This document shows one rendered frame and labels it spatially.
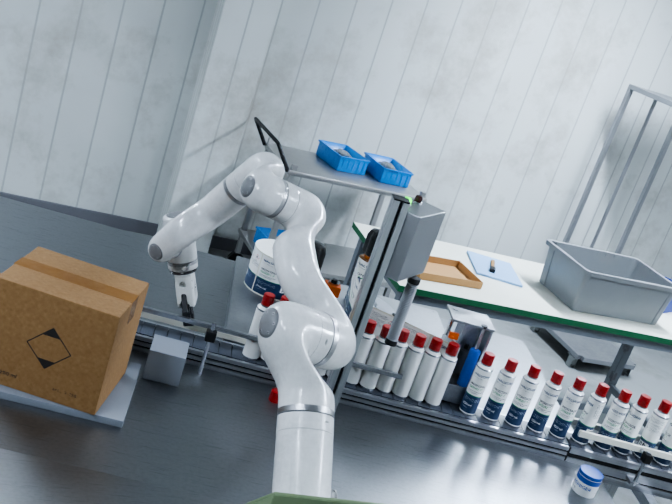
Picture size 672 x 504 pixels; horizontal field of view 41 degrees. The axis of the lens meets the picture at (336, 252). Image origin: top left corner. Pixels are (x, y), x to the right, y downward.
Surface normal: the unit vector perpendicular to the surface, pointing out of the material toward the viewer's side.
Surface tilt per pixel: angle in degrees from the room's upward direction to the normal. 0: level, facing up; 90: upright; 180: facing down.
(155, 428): 0
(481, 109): 90
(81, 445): 0
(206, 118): 90
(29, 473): 0
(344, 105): 90
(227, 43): 90
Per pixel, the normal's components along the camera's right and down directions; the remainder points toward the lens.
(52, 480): 0.30, -0.90
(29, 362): -0.09, 0.30
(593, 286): 0.27, 0.48
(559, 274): -0.93, -0.09
